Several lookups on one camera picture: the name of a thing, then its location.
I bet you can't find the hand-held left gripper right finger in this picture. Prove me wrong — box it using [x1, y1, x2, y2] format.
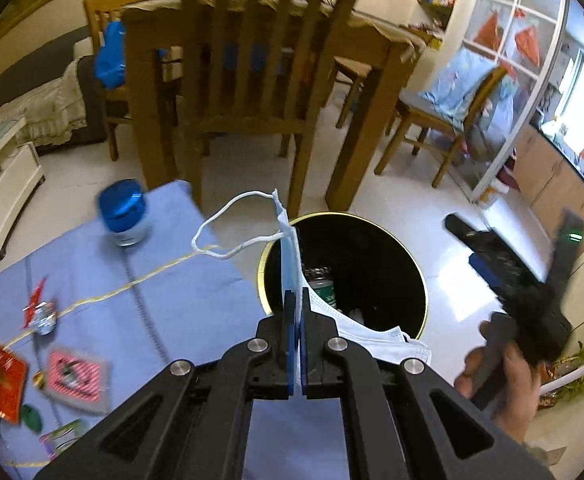
[299, 310, 555, 480]

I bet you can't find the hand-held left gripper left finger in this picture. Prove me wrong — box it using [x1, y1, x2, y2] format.
[34, 289, 300, 480]

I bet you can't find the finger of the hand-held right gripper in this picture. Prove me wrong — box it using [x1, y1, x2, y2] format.
[468, 252, 510, 301]
[444, 213, 510, 261]

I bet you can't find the blue face mask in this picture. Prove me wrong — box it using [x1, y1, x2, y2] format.
[192, 190, 432, 381]

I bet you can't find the black trash bin gold rim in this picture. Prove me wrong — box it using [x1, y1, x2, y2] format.
[258, 212, 429, 361]

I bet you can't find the person's right hand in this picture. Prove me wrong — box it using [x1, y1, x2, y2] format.
[454, 322, 543, 445]

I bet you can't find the green label can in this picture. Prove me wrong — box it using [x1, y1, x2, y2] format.
[302, 266, 340, 311]

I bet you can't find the wooden kitchen cabinet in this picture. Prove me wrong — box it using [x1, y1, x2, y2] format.
[514, 125, 584, 261]

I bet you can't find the blue striped cloth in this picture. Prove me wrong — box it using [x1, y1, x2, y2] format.
[0, 180, 353, 480]

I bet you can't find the wooden dining chair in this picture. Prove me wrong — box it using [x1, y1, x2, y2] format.
[83, 0, 148, 161]
[179, 0, 378, 216]
[332, 55, 373, 128]
[374, 65, 509, 188]

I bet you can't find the light blue cushion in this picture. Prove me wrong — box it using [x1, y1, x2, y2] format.
[418, 50, 503, 128]

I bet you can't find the white framed glass partition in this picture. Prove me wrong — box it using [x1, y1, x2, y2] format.
[464, 0, 570, 203]

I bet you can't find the blue lid glass jar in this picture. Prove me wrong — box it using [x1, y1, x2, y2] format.
[97, 179, 154, 248]

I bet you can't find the pink grey packet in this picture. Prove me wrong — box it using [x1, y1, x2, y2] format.
[42, 345, 113, 415]

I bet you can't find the silver foil wrapper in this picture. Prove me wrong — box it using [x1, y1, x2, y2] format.
[28, 302, 59, 336]

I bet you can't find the red candy wrapper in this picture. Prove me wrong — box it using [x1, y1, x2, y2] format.
[24, 277, 48, 321]

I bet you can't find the green snack packet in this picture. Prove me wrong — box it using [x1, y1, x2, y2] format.
[39, 419, 85, 461]

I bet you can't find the green plastic piece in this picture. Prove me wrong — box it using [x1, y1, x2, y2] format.
[20, 404, 43, 433]

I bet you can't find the wooden dining table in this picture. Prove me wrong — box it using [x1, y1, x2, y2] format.
[122, 0, 435, 213]

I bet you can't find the red packet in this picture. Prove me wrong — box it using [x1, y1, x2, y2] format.
[0, 337, 29, 423]

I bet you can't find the dark grey sofa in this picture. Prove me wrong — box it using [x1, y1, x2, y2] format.
[0, 35, 108, 146]

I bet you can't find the blue shopping bag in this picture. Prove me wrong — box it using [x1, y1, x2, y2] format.
[94, 21, 128, 90]

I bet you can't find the white coffee table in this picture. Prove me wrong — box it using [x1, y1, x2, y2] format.
[0, 115, 45, 261]

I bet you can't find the beige lace sofa cover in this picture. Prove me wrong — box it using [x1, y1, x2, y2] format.
[0, 57, 90, 146]

